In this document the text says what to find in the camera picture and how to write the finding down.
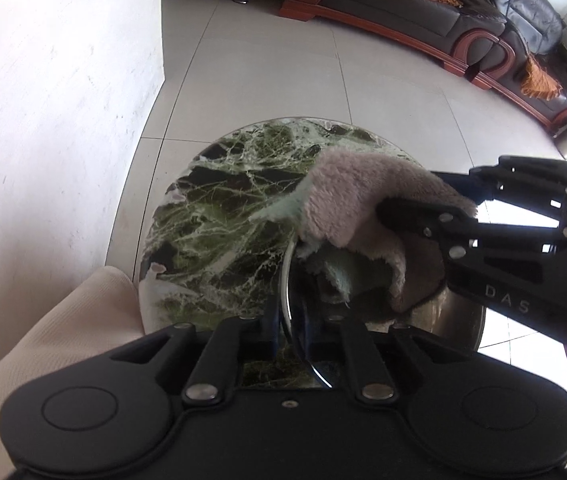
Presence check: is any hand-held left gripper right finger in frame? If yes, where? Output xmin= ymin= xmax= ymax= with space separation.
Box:
xmin=299 ymin=305 xmax=474 ymax=403

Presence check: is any pink and green towel cloth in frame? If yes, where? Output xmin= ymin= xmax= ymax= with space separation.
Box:
xmin=250 ymin=149 xmax=479 ymax=313

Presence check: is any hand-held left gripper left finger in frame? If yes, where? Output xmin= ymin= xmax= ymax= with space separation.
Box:
xmin=112 ymin=305 xmax=283 ymax=405

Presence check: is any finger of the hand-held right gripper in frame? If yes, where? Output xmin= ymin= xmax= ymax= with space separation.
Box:
xmin=433 ymin=156 xmax=567 ymax=233
xmin=378 ymin=197 xmax=474 ymax=266

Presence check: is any round green marble table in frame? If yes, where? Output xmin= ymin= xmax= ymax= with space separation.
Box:
xmin=136 ymin=116 xmax=444 ymax=391

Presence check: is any stainless steel bowl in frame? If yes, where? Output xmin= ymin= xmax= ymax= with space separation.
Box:
xmin=280 ymin=240 xmax=487 ymax=390

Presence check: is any person's left leg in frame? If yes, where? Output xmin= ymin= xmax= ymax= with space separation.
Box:
xmin=0 ymin=266 xmax=146 ymax=480

